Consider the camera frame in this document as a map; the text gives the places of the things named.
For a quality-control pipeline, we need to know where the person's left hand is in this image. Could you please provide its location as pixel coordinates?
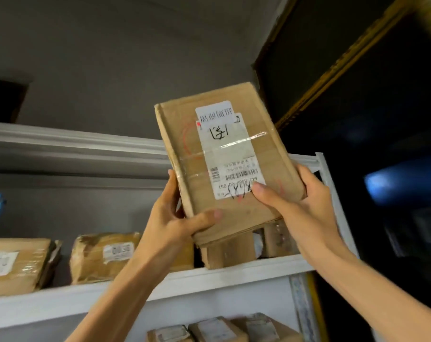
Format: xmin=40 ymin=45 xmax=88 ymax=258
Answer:
xmin=134 ymin=170 xmax=224 ymax=278

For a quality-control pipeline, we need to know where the person's right hand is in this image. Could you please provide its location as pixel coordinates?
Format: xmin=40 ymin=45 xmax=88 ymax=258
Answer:
xmin=251 ymin=164 xmax=352 ymax=270

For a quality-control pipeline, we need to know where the plain tall brown box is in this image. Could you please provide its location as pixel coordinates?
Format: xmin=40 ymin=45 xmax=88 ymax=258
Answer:
xmin=200 ymin=233 xmax=258 ymax=270

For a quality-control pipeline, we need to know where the white metal shelf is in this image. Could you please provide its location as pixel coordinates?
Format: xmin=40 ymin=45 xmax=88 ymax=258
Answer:
xmin=0 ymin=121 xmax=360 ymax=342

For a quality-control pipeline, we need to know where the taped brown parcel 0038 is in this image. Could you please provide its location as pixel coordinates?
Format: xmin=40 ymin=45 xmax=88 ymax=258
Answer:
xmin=69 ymin=232 xmax=142 ymax=285

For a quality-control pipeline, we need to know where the brown box red stamp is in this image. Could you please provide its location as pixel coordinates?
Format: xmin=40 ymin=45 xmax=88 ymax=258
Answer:
xmin=154 ymin=81 xmax=307 ymax=248

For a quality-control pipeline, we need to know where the taped brown parcel 0410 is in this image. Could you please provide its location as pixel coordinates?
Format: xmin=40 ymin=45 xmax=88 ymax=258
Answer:
xmin=0 ymin=238 xmax=63 ymax=298

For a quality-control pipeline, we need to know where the person's left forearm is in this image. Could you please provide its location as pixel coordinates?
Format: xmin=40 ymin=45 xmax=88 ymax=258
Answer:
xmin=65 ymin=245 xmax=173 ymax=342

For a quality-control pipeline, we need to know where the person's right forearm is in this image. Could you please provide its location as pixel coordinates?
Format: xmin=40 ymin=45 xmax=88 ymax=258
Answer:
xmin=315 ymin=245 xmax=431 ymax=342

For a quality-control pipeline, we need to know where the small dark taped box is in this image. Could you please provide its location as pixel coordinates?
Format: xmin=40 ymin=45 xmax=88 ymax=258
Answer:
xmin=261 ymin=219 xmax=300 ymax=259

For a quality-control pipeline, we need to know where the cardboard box with black handwriting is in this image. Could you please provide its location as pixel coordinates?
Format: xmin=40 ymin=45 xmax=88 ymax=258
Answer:
xmin=146 ymin=325 xmax=194 ymax=342

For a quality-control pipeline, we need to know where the box with handwritten label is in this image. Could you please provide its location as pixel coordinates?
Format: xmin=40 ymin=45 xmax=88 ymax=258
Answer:
xmin=188 ymin=316 xmax=239 ymax=342

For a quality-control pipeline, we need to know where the large dusty cardboard box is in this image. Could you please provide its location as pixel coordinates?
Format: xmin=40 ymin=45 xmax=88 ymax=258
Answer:
xmin=232 ymin=312 xmax=304 ymax=342

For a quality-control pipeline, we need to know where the yellow sticker strip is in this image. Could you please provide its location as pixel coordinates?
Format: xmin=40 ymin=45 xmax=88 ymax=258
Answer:
xmin=305 ymin=272 xmax=329 ymax=342

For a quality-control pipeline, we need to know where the yellow ceiling beam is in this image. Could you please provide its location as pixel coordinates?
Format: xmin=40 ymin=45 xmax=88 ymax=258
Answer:
xmin=275 ymin=0 xmax=421 ymax=132

